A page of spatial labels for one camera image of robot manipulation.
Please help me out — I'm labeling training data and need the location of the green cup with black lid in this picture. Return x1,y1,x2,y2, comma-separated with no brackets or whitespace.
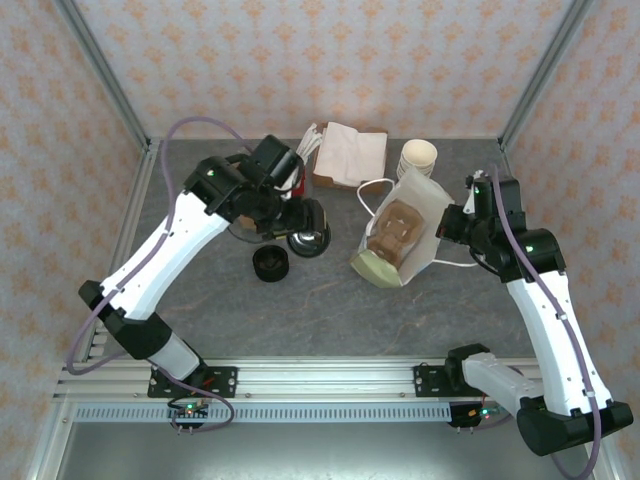
286,219,333,260

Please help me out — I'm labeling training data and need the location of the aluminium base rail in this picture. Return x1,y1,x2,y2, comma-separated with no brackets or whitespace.
52,356,546,401

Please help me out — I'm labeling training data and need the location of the slotted grey cable duct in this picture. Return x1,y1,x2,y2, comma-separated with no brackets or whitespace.
74,403,454,424

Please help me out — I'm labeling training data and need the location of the white paper napkin stack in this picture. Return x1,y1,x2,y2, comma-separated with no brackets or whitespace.
315,122,389,184

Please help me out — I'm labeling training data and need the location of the grey metal panel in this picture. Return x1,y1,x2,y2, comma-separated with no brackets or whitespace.
29,422,616,480

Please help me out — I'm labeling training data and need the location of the small circuit board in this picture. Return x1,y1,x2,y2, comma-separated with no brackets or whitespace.
167,399,211,426
449,402,511,429

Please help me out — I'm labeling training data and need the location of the cardboard napkin box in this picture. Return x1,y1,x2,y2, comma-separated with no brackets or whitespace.
312,121,390,190

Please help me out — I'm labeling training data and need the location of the black lidded coffee cup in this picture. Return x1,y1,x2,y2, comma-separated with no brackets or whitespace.
252,244,291,284

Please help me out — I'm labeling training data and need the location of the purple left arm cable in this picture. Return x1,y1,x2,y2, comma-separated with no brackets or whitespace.
64,116,259,434

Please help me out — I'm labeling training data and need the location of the white paper carry bag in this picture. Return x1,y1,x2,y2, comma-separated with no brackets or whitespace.
348,167,480,290

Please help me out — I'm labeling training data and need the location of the aluminium frame post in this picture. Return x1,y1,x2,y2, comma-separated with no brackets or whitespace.
52,0,154,151
497,0,596,151

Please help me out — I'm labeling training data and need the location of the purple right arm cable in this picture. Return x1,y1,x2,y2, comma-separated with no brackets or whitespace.
449,164,601,480

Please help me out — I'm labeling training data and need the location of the white wrapped straw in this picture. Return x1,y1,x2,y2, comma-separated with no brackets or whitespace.
298,123,315,161
302,135,328,162
299,128,322,161

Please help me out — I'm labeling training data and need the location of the cream paper cup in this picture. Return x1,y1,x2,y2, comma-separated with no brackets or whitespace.
397,159,434,180
402,139,439,174

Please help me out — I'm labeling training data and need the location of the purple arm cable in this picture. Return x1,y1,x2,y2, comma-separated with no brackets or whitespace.
449,164,601,480
64,116,259,434

